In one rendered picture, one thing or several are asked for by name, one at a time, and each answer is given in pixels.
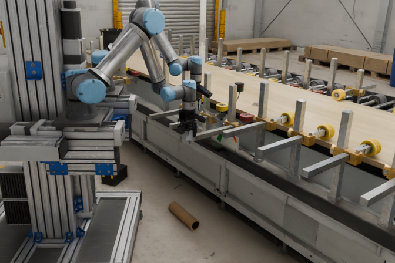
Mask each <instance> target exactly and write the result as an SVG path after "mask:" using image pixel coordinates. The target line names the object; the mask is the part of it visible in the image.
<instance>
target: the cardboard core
mask: <svg viewBox="0 0 395 263"><path fill-rule="evenodd" d="M168 209H169V211H171V212H172V213H173V214H174V215H175V216H177V217H178V218H179V219H180V220H181V221H182V222H183V223H185V224H186V225H187V226H188V227H189V228H190V229H191V230H193V231H194V230H196V229H198V228H199V226H200V221H199V220H197V219H196V218H195V217H194V216H193V215H191V214H190V213H189V212H187V211H186V210H185V209H184V208H183V207H181V206H180V205H179V204H178V203H177V202H175V201H173V202H171V203H170V204H169V207H168Z"/></svg>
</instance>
